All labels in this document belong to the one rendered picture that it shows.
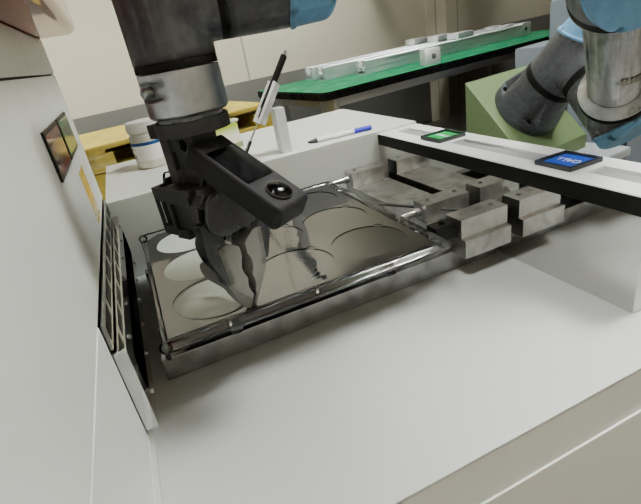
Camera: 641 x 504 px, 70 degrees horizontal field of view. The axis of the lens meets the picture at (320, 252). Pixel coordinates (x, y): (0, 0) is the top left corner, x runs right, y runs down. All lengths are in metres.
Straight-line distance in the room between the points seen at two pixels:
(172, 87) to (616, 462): 0.59
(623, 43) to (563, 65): 0.29
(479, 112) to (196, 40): 0.80
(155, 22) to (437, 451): 0.43
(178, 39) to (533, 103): 0.82
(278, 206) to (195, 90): 0.12
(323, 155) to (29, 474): 0.79
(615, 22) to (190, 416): 0.63
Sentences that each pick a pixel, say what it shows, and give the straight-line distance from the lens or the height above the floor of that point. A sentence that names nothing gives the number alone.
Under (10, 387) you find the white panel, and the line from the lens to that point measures 0.23.
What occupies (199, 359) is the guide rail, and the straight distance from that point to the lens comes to 0.59.
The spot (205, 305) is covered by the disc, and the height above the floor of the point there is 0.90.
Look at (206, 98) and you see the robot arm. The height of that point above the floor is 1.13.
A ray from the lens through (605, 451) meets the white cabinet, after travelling 0.60.
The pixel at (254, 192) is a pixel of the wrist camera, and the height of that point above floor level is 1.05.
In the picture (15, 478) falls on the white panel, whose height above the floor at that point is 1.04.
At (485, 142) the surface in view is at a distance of 0.81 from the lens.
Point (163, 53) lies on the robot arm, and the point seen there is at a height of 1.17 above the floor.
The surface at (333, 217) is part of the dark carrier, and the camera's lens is 0.73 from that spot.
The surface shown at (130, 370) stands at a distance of 0.46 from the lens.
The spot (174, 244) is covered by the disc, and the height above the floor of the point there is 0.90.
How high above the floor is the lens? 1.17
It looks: 25 degrees down
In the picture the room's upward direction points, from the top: 10 degrees counter-clockwise
